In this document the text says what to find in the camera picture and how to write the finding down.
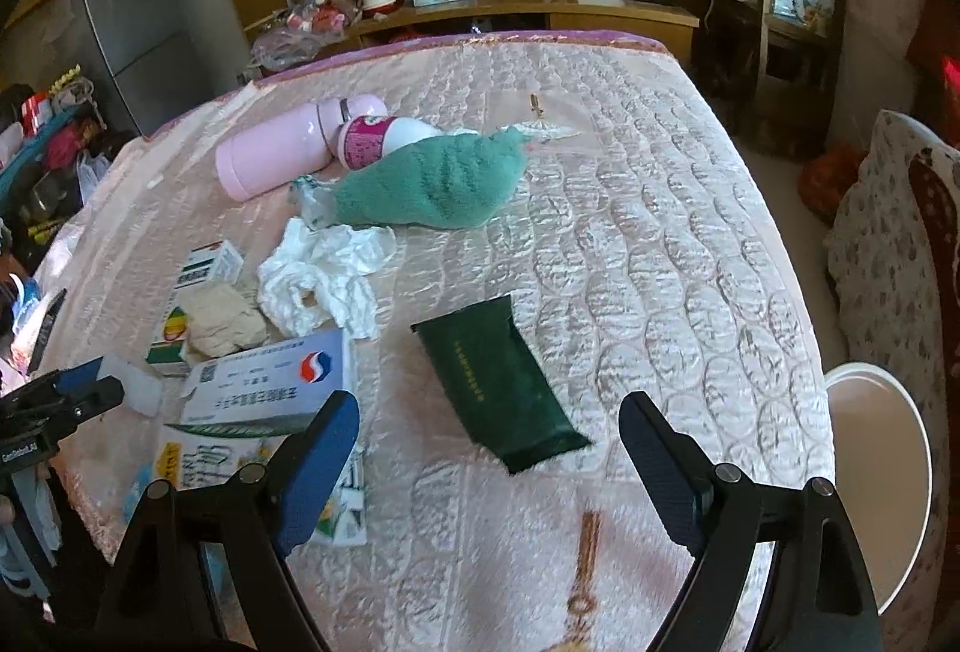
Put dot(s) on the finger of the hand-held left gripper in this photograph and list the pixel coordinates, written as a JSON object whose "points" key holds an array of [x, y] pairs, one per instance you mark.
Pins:
{"points": [[82, 400], [79, 372]]}

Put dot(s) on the green yellow medicine box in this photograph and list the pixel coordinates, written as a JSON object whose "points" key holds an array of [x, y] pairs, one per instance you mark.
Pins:
{"points": [[171, 329]]}

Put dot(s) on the beige paper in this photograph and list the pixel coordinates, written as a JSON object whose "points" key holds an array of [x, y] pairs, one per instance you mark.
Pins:
{"points": [[221, 318]]}

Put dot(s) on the patterned sofa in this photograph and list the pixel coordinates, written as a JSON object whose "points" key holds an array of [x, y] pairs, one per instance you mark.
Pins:
{"points": [[885, 232]]}

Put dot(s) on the green sock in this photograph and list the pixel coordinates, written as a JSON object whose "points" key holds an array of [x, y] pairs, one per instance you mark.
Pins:
{"points": [[435, 179]]}

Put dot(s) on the white tissue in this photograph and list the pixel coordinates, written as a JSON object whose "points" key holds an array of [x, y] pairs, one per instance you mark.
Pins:
{"points": [[315, 277]]}

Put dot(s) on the black flat rectangular object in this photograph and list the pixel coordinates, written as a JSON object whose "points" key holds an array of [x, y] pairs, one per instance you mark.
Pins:
{"points": [[46, 329]]}

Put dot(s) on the green white paper carton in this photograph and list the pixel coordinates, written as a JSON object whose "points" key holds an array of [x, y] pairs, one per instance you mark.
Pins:
{"points": [[202, 453]]}

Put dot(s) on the small white green medicine box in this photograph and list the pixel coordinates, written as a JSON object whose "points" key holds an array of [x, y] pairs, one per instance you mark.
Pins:
{"points": [[210, 265]]}

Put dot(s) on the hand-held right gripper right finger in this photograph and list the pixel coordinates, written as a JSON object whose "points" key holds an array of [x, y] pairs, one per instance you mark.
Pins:
{"points": [[660, 472]]}

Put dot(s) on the white red bowl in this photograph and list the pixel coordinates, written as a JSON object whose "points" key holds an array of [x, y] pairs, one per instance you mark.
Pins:
{"points": [[384, 0]]}

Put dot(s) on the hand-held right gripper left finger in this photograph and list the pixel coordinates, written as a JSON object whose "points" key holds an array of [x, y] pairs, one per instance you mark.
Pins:
{"points": [[322, 464]]}

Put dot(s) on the pink quilted bedspread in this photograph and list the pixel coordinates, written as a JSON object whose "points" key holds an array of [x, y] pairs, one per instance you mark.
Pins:
{"points": [[600, 209]]}

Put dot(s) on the large white blue medicine box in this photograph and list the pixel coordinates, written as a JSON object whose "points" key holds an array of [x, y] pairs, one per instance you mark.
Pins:
{"points": [[262, 374]]}

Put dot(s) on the pink white patterned sock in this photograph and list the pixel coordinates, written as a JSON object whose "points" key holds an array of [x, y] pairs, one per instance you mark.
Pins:
{"points": [[367, 143]]}

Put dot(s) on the white plastic bucket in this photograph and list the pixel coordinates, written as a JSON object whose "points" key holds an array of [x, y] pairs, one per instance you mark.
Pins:
{"points": [[877, 457]]}

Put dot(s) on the small plain white box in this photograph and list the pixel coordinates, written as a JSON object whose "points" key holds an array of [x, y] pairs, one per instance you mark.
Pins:
{"points": [[135, 385]]}

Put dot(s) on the cluttered blue storage rack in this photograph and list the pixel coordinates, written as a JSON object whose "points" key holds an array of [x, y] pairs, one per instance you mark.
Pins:
{"points": [[52, 157]]}

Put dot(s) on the dark wooden shelf rack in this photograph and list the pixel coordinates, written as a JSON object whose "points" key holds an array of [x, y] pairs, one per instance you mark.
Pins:
{"points": [[750, 59]]}

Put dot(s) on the clear plastic bag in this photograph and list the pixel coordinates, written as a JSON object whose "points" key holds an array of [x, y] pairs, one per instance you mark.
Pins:
{"points": [[285, 50]]}

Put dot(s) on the red plastic bag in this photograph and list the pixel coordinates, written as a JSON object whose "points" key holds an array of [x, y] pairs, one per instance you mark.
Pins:
{"points": [[829, 183]]}

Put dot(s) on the wooden headboard shelf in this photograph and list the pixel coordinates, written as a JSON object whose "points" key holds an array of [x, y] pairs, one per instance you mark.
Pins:
{"points": [[600, 10]]}

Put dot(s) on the crumpled grey foil wrapper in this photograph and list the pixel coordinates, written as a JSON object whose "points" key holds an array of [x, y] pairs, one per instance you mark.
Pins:
{"points": [[309, 198]]}

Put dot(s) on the dark green packet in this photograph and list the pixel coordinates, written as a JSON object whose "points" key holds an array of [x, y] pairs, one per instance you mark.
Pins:
{"points": [[502, 382]]}

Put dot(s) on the grey refrigerator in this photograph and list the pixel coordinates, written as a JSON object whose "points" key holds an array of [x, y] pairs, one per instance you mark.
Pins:
{"points": [[142, 36]]}

